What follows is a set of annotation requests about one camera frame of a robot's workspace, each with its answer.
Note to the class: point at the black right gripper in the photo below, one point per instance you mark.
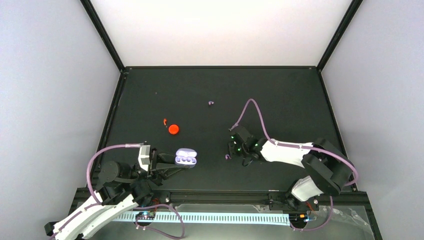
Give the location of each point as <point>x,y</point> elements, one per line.
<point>230,147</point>

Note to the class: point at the black enclosure frame post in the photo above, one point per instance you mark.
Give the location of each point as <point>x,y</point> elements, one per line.
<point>102,32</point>

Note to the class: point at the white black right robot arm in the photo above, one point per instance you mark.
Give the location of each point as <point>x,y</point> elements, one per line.
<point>327,170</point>

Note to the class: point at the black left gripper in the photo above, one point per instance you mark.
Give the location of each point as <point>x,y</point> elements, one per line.
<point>160,169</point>

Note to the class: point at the lavender earbud charging case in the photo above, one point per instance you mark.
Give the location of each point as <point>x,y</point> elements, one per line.
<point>186,157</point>

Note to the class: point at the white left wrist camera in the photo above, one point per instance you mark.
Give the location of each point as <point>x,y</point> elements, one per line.
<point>144,157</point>

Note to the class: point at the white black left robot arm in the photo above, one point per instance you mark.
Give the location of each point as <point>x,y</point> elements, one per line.
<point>125,187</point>

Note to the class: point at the black front frame rail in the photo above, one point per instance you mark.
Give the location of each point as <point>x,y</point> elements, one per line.
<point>276,200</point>

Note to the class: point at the light blue slotted cable duct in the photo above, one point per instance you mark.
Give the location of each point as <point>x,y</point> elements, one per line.
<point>278,219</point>

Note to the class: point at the orange round case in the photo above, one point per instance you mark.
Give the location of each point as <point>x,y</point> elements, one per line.
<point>173,129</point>

